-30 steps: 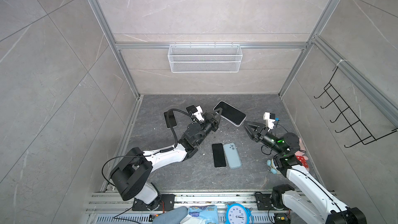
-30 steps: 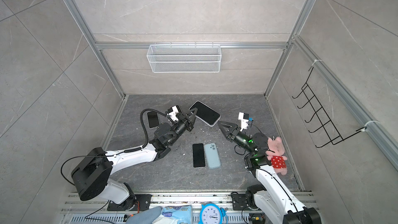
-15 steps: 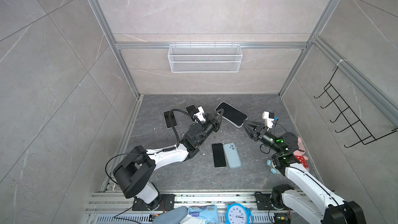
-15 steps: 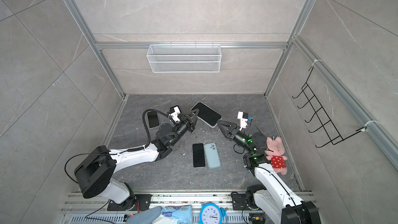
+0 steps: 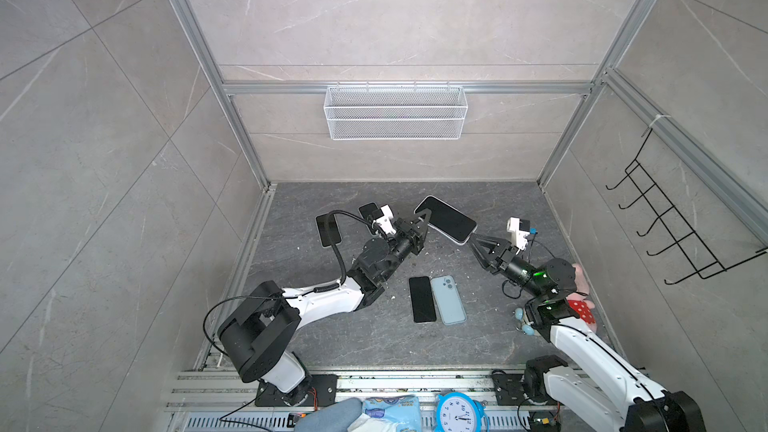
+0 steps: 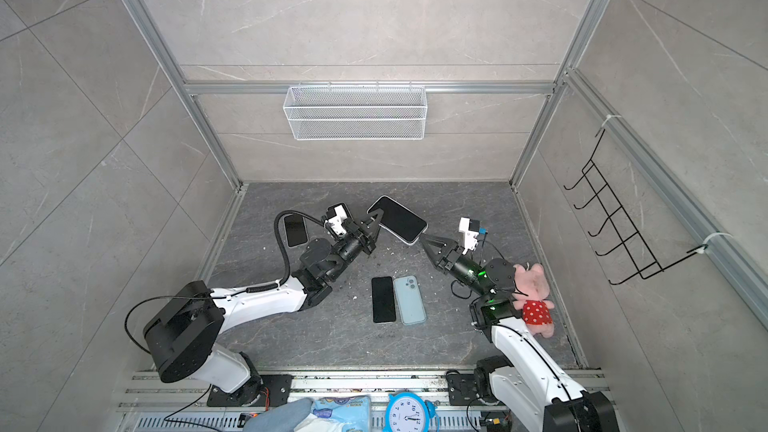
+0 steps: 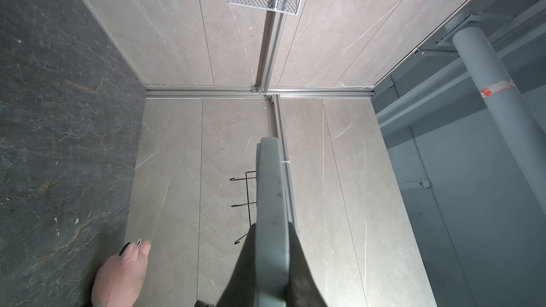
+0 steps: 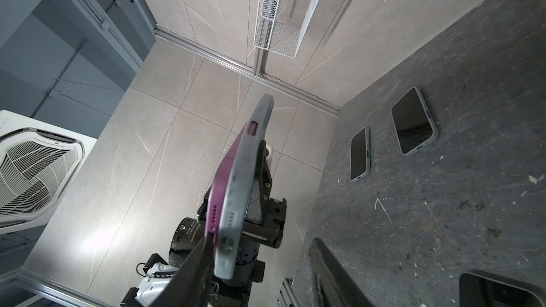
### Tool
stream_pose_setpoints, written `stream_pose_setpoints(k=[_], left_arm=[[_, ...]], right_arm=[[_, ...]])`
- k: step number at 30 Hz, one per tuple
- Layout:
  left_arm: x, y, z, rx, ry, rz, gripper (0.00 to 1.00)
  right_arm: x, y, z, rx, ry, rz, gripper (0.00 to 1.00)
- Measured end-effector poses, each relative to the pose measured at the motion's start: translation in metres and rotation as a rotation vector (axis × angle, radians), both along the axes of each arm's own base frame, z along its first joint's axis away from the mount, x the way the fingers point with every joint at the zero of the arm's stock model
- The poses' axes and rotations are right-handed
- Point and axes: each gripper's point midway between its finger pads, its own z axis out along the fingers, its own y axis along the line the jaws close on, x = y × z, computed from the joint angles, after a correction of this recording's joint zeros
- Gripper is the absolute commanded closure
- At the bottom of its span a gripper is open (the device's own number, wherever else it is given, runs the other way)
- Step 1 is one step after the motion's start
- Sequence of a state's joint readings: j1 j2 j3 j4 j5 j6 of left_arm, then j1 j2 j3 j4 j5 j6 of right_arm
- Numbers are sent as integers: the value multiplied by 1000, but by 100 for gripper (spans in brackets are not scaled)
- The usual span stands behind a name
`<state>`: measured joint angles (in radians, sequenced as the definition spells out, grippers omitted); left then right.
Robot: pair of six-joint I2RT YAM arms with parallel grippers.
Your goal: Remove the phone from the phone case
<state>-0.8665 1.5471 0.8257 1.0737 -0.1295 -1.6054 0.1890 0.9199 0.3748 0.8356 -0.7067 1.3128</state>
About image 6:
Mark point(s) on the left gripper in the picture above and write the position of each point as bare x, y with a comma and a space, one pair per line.
364, 238

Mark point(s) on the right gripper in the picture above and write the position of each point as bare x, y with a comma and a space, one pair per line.
453, 256

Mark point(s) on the black phone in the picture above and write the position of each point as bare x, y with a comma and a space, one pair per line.
400, 221
295, 230

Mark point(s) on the grey-green phone case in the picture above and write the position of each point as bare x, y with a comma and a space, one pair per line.
409, 300

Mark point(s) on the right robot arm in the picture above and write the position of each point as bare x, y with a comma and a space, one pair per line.
512, 310

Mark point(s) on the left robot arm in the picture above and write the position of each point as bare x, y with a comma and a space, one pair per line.
182, 337

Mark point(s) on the pink pig plush toy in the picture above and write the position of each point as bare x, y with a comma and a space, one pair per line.
531, 299

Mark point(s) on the blue alarm clock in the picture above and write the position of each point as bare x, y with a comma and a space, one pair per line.
407, 412

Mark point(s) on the blue wet wipes pack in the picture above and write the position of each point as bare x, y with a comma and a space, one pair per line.
348, 414

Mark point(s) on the grey-blue cloth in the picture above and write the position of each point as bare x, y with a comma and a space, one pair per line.
284, 418

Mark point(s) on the white wire mesh basket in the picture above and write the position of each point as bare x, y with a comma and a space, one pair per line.
356, 113

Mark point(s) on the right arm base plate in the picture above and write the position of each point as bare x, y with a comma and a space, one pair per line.
464, 389

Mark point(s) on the black wire hook rack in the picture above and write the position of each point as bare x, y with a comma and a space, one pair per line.
629, 239

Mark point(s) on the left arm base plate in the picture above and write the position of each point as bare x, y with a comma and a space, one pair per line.
272, 391

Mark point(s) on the aluminium rail front frame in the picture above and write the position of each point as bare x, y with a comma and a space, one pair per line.
144, 403

